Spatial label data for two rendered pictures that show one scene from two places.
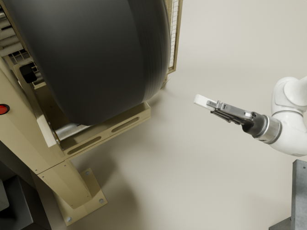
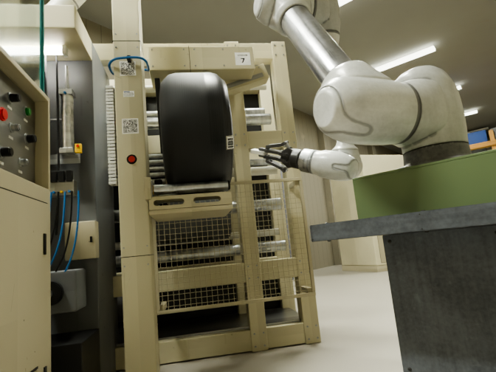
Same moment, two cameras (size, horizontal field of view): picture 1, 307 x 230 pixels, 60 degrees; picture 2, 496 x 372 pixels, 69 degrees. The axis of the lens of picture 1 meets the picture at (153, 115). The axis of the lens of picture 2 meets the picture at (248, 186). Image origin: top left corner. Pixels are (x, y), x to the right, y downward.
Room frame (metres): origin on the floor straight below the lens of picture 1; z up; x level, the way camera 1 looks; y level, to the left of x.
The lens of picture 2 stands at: (-0.90, -0.65, 0.61)
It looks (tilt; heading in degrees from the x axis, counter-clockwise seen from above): 9 degrees up; 22
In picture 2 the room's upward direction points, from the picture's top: 6 degrees counter-clockwise
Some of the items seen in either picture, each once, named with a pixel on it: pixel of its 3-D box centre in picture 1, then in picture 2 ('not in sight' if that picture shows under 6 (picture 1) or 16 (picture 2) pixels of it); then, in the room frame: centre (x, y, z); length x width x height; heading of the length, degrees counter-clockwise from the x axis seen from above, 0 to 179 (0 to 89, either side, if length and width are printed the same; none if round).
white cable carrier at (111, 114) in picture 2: not in sight; (113, 135); (0.41, 0.52, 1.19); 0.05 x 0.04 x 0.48; 31
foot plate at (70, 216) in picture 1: (79, 195); not in sight; (0.48, 0.47, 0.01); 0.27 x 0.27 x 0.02; 31
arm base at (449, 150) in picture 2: not in sight; (439, 162); (0.15, -0.77, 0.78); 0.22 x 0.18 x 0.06; 157
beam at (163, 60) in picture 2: not in sight; (201, 68); (0.94, 0.31, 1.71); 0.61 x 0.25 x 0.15; 121
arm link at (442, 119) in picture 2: not in sight; (424, 110); (0.13, -0.76, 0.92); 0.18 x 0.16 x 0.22; 132
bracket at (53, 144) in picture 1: (38, 108); (153, 195); (0.53, 0.41, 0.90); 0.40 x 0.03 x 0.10; 31
